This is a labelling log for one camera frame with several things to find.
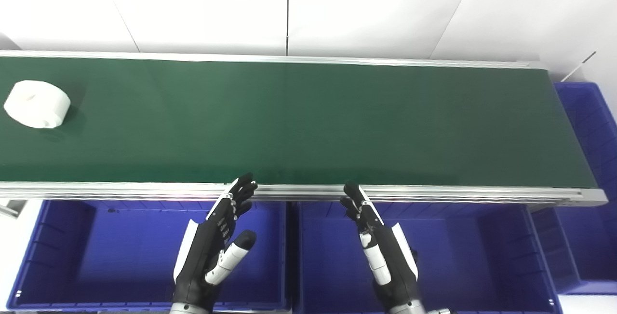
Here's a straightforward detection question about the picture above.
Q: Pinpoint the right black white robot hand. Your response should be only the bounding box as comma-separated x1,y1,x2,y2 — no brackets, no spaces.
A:
340,182,422,313

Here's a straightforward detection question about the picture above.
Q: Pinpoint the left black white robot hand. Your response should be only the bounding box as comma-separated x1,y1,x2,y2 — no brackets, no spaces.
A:
171,173,258,313

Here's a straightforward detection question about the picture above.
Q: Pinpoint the white cylindrical plastic part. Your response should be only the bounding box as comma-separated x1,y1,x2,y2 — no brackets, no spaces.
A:
3,80,71,129

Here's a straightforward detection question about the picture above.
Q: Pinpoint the blue plastic bin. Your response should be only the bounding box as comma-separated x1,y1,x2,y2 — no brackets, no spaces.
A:
530,82,617,295
7,200,290,311
292,202,562,314

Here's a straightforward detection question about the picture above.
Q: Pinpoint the green conveyor belt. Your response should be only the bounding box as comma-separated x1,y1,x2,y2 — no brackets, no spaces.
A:
0,50,609,207
0,56,598,190

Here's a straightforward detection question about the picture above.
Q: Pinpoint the thin grey rod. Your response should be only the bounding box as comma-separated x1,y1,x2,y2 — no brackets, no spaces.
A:
561,52,597,83

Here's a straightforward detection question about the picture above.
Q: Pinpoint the grey conveyor support bracket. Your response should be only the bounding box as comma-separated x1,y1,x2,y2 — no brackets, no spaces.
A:
0,200,27,219

